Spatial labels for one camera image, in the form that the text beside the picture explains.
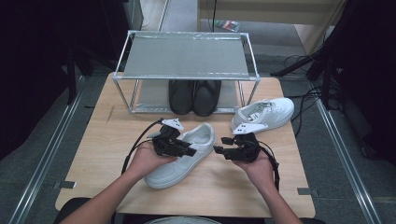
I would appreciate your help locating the person's left hand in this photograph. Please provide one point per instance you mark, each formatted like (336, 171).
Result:
(144, 163)

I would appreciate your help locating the metal shoe rack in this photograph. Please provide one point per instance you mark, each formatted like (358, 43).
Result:
(186, 56)

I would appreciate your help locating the black stand leg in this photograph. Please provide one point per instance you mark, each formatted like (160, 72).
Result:
(292, 67)

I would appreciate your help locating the light wooden cabinet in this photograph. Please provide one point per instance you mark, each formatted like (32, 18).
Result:
(264, 12)

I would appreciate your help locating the person's grey clothing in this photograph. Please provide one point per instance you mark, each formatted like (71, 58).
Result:
(183, 221)

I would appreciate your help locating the person's right hand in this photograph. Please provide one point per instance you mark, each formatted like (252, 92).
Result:
(260, 172)

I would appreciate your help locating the person's dark trouser leg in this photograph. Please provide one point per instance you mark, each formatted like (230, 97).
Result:
(311, 221)
(57, 214)

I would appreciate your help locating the black curtain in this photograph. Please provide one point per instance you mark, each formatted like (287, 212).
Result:
(367, 62)
(37, 62)

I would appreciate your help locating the white sneaker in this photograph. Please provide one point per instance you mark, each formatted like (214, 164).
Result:
(174, 172)
(274, 112)

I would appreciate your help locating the metal floor rail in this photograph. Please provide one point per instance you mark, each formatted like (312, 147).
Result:
(40, 171)
(345, 155)

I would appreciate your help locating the grey floor bracket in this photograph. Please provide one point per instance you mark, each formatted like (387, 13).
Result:
(306, 191)
(63, 184)

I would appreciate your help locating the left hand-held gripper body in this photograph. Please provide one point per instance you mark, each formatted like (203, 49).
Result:
(165, 144)

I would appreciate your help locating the black slipper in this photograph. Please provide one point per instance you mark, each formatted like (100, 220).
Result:
(181, 96)
(207, 98)

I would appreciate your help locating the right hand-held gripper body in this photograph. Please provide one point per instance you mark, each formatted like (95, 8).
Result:
(247, 147)

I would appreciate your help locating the colourful packet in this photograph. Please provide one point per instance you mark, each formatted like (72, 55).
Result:
(227, 25)

